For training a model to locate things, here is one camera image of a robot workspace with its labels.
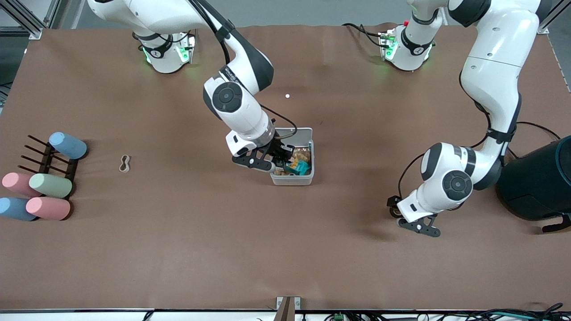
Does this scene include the teal wrapper trash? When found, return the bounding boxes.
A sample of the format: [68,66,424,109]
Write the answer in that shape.
[285,160,311,176]

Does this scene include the white plastic open box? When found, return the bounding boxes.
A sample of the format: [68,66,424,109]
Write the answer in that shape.
[269,128,314,186]

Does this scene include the dark blue pedal bin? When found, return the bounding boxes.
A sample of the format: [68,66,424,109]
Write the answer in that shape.
[497,136,571,222]

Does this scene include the black bin pedal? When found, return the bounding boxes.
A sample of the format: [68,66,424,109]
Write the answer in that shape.
[542,214,571,234]

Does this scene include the blue cylinder cup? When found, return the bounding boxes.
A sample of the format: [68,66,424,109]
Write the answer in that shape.
[49,132,88,160]
[0,197,38,222]

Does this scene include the green cylinder cup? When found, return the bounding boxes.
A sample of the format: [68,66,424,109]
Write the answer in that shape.
[29,173,73,199]

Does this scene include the black peg rack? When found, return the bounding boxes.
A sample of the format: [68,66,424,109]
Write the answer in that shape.
[18,135,79,180]

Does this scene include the pink cylinder cup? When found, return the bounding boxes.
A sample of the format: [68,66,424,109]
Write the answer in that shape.
[2,172,43,197]
[25,197,71,221]

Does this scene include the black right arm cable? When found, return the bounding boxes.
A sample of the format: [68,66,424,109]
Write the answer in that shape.
[190,0,298,136]

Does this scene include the teal cable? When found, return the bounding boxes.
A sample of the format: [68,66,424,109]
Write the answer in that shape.
[500,312,571,321]

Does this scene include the black base cable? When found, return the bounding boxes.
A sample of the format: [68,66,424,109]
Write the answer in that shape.
[342,22,385,48]

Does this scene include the black tangled cable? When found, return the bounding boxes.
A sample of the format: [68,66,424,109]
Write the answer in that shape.
[464,303,571,321]

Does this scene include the black looped cable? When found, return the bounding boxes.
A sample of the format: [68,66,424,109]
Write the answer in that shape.
[506,121,561,159]

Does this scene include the metal table edge bracket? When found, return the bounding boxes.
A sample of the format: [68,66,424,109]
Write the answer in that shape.
[276,296,302,321]

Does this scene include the aluminium frame post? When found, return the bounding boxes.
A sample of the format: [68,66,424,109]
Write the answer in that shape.
[0,0,62,40]
[538,0,571,35]

